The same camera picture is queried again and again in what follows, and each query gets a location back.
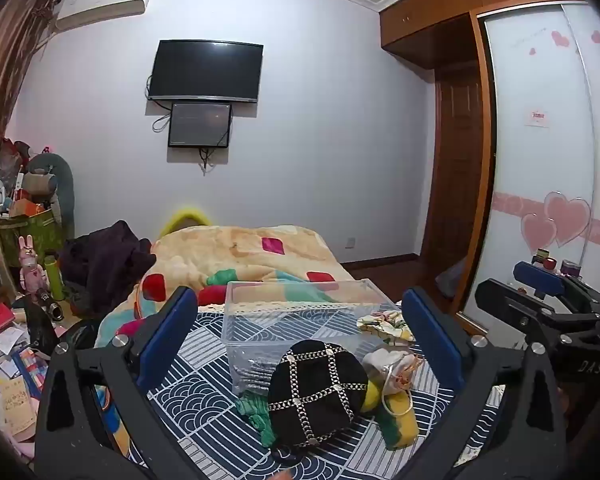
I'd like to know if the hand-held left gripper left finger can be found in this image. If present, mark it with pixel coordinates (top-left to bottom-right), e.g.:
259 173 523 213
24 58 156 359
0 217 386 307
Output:
34 286 201 480

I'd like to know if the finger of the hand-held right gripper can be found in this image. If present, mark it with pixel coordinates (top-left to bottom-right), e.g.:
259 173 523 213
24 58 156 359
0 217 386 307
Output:
474 278 600 347
513 261 600 312

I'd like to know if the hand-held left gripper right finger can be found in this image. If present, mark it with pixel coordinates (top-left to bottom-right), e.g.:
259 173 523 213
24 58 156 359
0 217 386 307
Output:
395 287 567 480

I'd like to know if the clear plastic storage box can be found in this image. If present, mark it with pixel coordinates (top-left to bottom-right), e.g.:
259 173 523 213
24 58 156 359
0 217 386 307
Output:
224 280 407 397

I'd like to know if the black chain-trimmed hat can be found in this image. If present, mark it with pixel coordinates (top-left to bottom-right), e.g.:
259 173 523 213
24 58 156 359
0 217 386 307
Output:
267 339 371 449

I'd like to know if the floral fabric scrunchie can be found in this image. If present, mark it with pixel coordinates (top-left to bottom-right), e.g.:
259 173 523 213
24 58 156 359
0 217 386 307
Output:
356 309 416 346

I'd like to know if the blue wave-patterned bed sheet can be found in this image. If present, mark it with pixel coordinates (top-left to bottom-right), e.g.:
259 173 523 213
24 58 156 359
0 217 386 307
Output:
94 305 507 480

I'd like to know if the dark purple clothing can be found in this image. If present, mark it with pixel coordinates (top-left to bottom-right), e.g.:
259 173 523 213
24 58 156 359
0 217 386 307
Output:
59 219 157 319

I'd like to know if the green and yellow scarf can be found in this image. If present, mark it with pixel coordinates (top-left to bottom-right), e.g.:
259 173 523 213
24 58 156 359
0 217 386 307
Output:
235 379 421 452

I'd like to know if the colourful patterned blanket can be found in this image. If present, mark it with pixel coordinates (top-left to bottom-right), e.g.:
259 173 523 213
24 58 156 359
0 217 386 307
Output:
94 222 354 350

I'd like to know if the yellow pillow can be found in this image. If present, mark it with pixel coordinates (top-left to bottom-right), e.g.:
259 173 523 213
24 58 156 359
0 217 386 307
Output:
158 205 216 236

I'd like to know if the black cylindrical object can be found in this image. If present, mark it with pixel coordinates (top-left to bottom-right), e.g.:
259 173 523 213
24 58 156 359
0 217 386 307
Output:
36 287 67 322

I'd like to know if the green bottle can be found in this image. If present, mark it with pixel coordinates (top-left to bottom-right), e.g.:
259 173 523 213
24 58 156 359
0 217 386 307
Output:
43 254 66 304

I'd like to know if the black plastic bag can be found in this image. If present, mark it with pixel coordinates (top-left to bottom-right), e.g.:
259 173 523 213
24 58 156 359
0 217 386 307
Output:
13 294 62 357

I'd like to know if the brown wooden door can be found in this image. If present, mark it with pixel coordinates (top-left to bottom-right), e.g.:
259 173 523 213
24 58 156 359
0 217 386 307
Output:
422 67 482 262

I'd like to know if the wooden wardrobe with heart doors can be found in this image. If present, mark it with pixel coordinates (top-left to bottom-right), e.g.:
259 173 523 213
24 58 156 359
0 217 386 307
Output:
379 0 600 342

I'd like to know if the pink bunny figure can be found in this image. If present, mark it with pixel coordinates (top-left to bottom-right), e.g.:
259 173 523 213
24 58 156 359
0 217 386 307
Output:
18 234 49 294

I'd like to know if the green storage box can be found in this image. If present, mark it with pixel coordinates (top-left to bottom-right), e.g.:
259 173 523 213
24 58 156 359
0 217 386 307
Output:
0 207 66 262

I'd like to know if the pile of papers and books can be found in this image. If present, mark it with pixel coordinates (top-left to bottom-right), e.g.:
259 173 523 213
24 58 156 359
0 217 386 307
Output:
0 300 52 443

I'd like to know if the grey plush toy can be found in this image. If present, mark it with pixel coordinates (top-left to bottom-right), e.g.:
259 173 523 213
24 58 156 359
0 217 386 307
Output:
24 152 76 242

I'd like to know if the brown curtain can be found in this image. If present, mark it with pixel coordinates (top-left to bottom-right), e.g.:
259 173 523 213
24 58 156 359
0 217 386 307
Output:
0 0 63 281

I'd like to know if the white air conditioner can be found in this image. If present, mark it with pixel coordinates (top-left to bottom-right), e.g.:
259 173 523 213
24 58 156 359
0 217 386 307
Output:
54 0 154 34

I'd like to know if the white drawstring pouch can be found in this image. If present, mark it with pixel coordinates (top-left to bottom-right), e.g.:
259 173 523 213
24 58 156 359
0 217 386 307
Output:
362 349 424 397

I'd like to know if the black hanging cable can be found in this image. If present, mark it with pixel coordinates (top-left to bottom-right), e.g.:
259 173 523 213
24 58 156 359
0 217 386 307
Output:
199 147 221 177

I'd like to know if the small black wall monitor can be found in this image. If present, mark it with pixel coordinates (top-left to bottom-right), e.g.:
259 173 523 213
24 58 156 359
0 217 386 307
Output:
167 101 234 150

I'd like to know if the black wall television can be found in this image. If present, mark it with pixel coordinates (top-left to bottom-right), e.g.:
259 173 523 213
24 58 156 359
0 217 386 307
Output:
147 38 265 105

